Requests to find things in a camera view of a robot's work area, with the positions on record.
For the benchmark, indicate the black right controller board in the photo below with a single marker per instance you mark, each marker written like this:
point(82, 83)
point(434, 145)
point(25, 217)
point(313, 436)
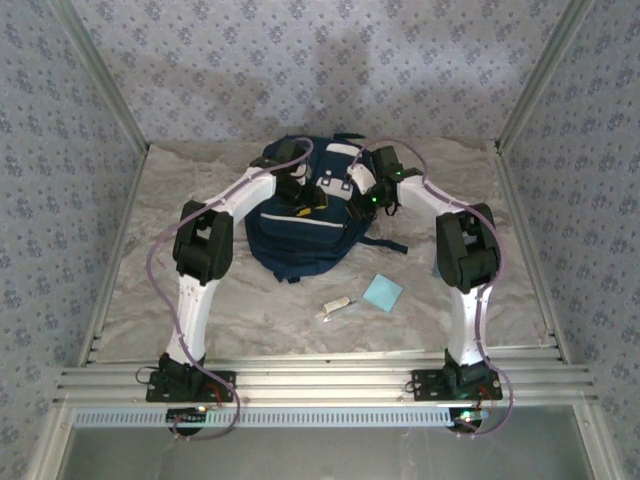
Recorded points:
point(467, 417)

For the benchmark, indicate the black left controller board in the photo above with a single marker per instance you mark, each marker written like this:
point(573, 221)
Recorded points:
point(187, 417)

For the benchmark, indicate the beige eraser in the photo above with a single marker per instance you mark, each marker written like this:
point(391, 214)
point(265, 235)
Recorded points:
point(336, 305)

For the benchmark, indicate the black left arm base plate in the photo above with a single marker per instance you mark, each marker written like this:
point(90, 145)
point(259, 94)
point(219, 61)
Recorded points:
point(160, 392)

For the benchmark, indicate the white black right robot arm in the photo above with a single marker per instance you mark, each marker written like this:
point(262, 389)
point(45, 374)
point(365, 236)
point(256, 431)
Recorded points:
point(470, 325)

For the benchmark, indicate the navy blue backpack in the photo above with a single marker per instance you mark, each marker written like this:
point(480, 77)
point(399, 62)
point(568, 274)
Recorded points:
point(300, 245)

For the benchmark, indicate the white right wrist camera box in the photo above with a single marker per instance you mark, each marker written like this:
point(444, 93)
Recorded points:
point(361, 175)

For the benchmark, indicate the light blue sticky note pad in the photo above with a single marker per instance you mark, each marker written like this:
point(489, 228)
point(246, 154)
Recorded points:
point(382, 292)

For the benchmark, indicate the grey metal panel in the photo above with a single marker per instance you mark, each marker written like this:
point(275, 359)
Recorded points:
point(320, 455)

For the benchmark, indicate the aluminium side rail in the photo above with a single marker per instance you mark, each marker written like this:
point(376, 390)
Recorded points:
point(530, 260)
point(112, 260)

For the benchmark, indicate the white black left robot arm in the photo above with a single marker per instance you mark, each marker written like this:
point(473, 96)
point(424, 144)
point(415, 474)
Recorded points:
point(195, 320)

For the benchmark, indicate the black controller board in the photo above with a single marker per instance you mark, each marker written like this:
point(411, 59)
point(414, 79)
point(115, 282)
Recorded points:
point(187, 417)
point(467, 417)

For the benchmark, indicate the aluminium front rail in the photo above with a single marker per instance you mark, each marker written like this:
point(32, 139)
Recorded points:
point(320, 380)

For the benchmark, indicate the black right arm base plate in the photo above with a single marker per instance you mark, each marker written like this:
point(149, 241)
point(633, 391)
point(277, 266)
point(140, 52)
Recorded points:
point(425, 387)

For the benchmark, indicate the aluminium frame post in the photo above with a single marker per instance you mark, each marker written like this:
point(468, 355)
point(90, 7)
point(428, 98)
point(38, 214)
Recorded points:
point(545, 75)
point(95, 75)

